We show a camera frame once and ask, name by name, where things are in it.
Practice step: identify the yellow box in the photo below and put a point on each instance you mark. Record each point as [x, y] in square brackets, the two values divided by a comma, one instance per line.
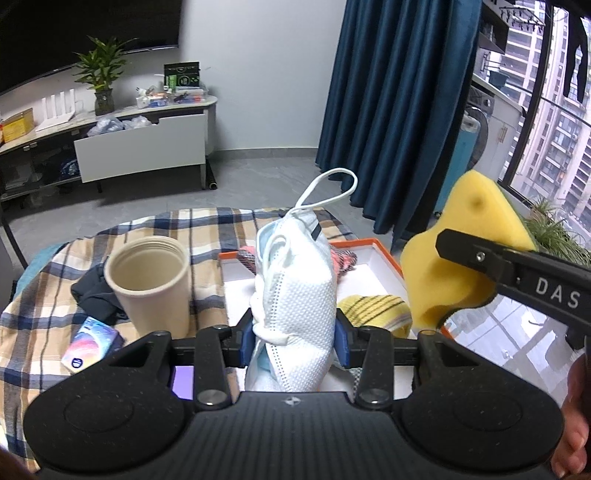
[17, 125]

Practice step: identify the white box with orange rim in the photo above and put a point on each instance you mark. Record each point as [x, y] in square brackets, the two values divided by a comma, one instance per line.
[381, 272]

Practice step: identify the white television cabinet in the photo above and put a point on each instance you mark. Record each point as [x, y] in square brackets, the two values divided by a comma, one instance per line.
[138, 147]

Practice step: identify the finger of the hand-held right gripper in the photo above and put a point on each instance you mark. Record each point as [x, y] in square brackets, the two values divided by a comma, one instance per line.
[475, 254]

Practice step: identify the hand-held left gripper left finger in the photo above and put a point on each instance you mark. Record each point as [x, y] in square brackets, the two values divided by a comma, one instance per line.
[247, 341]

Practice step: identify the dark cloth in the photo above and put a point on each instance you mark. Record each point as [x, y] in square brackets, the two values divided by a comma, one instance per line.
[97, 295]

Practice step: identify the colourful tissue packet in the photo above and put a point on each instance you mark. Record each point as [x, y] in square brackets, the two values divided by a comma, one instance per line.
[90, 346]

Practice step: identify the washing machine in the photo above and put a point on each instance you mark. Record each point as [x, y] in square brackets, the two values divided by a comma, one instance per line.
[480, 134]

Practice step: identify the yellow striped cloth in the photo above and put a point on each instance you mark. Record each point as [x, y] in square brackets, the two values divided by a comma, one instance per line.
[374, 314]

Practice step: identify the crumpled plastic bags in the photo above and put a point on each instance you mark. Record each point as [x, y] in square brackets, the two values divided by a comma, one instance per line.
[115, 125]

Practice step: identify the black and green box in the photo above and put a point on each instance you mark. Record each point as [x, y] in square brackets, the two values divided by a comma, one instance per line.
[182, 76]

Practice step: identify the yellow sponge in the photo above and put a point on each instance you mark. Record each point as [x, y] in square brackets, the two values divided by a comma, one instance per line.
[461, 203]

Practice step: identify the person's right hand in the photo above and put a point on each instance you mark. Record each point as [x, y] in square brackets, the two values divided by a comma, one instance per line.
[575, 424]

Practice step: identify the dark blue curtain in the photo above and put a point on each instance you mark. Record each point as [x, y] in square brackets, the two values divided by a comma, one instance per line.
[397, 92]

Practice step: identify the hanging dark clothes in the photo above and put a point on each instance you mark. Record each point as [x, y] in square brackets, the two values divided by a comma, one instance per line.
[577, 46]

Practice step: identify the balcony grass plant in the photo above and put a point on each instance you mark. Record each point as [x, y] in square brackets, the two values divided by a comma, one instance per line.
[554, 235]

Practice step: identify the pile of small items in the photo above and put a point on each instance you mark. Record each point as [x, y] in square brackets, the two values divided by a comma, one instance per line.
[171, 98]

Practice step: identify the pink knit cloth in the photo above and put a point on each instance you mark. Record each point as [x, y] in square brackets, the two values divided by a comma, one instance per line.
[344, 261]

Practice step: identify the plaid blanket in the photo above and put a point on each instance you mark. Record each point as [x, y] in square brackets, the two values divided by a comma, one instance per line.
[55, 277]

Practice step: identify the small potted green plant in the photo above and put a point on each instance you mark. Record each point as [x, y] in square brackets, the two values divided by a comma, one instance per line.
[104, 101]

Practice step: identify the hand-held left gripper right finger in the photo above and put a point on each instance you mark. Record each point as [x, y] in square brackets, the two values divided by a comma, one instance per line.
[342, 344]

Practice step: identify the white face mask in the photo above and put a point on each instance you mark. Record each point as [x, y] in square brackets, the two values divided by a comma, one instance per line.
[300, 295]

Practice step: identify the beige cup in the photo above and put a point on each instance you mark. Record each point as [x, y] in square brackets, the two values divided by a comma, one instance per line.
[152, 290]

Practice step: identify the black television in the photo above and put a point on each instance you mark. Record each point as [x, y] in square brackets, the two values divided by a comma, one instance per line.
[69, 32]

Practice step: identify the white router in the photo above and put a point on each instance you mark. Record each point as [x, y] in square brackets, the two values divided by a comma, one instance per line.
[57, 108]

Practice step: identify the purple box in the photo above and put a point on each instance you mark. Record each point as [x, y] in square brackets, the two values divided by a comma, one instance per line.
[182, 383]

